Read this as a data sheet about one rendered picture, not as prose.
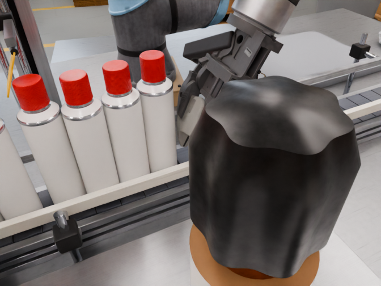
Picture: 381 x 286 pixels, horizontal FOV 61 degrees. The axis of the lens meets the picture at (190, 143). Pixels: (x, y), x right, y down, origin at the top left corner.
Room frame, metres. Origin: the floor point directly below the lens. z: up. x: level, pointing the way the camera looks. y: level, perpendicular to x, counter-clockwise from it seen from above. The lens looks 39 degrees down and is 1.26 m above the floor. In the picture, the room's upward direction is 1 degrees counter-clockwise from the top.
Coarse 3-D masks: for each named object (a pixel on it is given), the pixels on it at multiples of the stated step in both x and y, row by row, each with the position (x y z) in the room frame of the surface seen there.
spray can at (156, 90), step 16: (144, 64) 0.39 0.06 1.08; (160, 64) 0.39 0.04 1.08; (144, 80) 0.39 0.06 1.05; (160, 80) 0.39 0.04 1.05; (144, 96) 0.38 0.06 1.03; (160, 96) 0.38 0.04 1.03; (144, 112) 0.38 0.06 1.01; (160, 112) 0.38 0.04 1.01; (160, 128) 0.38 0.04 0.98; (160, 144) 0.38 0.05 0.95; (160, 160) 0.38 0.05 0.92; (176, 160) 0.40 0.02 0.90
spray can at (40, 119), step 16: (16, 80) 0.34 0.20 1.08; (32, 80) 0.34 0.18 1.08; (32, 96) 0.32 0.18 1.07; (48, 96) 0.35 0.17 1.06; (32, 112) 0.32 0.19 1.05; (48, 112) 0.33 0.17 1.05; (32, 128) 0.31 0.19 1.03; (48, 128) 0.32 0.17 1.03; (64, 128) 0.34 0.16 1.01; (32, 144) 0.32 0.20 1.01; (48, 144) 0.32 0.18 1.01; (64, 144) 0.33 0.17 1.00; (48, 160) 0.31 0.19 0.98; (64, 160) 0.32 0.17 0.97; (48, 176) 0.31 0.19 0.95; (64, 176) 0.32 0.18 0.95; (80, 176) 0.34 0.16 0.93; (64, 192) 0.32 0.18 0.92; (80, 192) 0.33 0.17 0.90
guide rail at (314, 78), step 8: (352, 64) 0.62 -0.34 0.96; (360, 64) 0.61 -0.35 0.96; (368, 64) 0.62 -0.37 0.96; (376, 64) 0.63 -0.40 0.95; (320, 72) 0.58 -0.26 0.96; (328, 72) 0.58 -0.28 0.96; (336, 72) 0.59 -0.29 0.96; (344, 72) 0.60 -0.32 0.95; (352, 72) 0.60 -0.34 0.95; (296, 80) 0.55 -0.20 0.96; (304, 80) 0.55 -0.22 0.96; (312, 80) 0.56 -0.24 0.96; (320, 80) 0.57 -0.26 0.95; (176, 112) 0.45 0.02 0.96; (176, 120) 0.44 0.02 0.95; (24, 152) 0.35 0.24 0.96; (24, 160) 0.35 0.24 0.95; (32, 160) 0.35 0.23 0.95
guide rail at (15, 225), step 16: (352, 112) 0.51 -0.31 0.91; (368, 112) 0.53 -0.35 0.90; (144, 176) 0.35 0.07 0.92; (160, 176) 0.35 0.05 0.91; (176, 176) 0.36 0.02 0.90; (96, 192) 0.32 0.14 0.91; (112, 192) 0.32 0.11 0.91; (128, 192) 0.33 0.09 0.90; (48, 208) 0.29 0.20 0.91; (64, 208) 0.29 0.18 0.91; (80, 208) 0.30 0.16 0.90; (0, 224) 0.26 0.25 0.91; (16, 224) 0.27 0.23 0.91; (32, 224) 0.27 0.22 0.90
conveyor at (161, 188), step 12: (348, 96) 0.62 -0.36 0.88; (360, 96) 0.62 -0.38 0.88; (372, 96) 0.62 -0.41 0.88; (348, 108) 0.57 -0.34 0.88; (360, 120) 0.53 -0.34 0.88; (180, 156) 0.43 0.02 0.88; (180, 180) 0.37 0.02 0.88; (48, 192) 0.35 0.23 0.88; (144, 192) 0.35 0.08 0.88; (156, 192) 0.35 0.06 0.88; (48, 204) 0.33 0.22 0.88; (108, 204) 0.32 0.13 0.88; (120, 204) 0.32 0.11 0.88; (72, 216) 0.30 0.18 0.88; (84, 216) 0.30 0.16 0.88; (36, 228) 0.28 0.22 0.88; (48, 228) 0.28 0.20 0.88; (0, 240) 0.26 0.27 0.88; (12, 240) 0.27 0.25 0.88
